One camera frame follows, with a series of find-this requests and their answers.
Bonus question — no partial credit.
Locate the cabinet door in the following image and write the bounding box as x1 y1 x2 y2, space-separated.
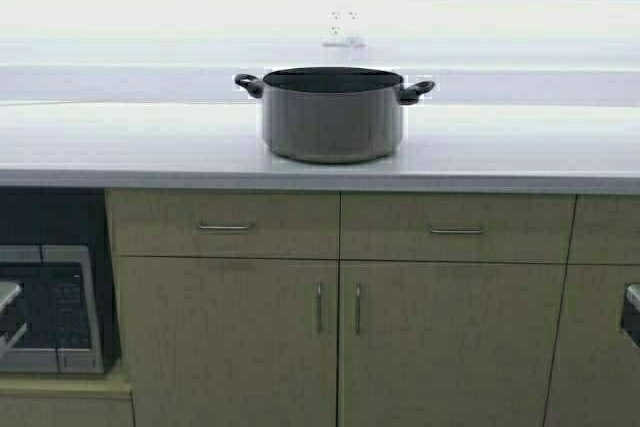
339 261 565 426
119 257 337 426

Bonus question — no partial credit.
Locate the white wall outlet plate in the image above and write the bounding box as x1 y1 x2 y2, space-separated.
321 8 365 49

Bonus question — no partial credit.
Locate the door metal handle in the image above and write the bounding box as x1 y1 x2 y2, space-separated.
314 283 323 334
354 283 362 335

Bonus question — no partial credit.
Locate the right beige drawer front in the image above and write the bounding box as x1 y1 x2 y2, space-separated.
341 193 575 263

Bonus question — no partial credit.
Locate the beige drawer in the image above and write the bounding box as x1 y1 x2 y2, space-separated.
341 193 575 263
107 189 339 259

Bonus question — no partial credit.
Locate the left drawer metal handle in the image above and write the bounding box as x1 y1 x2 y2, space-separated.
198 222 255 232

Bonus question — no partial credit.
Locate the right door metal handle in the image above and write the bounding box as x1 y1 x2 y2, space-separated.
354 283 362 335

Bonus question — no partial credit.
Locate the left beige drawer front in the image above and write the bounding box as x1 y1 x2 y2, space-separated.
107 189 339 259

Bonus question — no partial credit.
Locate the grey pot with black handles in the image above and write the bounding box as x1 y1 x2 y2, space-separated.
234 67 436 164

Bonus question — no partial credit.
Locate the far right lower cabinet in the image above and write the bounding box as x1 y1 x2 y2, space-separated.
545 195 639 426

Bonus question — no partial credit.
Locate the left lower cabinet door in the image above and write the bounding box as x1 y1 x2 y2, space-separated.
119 257 337 426

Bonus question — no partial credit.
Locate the right lower cabinet door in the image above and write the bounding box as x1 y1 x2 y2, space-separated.
339 261 565 426

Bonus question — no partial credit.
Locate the right drawer metal handle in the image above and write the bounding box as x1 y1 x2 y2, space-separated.
429 227 485 235

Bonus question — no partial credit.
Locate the silver microwave oven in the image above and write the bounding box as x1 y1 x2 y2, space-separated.
1 245 105 374

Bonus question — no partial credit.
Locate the drawer metal handle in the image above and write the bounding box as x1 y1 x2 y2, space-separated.
198 222 255 232
429 227 485 235

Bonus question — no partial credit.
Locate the white plug adapter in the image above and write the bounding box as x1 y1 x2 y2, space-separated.
348 36 366 48

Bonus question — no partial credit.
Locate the left door metal handle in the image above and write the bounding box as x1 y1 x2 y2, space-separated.
314 283 323 334

